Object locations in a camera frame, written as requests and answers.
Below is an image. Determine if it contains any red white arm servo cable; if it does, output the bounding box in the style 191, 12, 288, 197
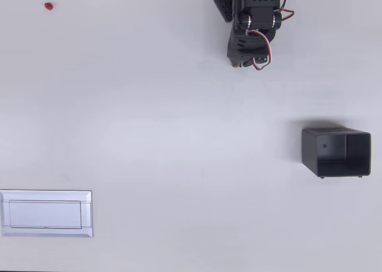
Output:
276, 0, 295, 21

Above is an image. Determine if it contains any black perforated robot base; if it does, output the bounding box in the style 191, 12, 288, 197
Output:
212, 0, 234, 23

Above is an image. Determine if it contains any black open box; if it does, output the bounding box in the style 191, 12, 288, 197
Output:
301, 127, 372, 180

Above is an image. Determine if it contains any red white gripper servo cable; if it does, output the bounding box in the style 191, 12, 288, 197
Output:
245, 29, 273, 71

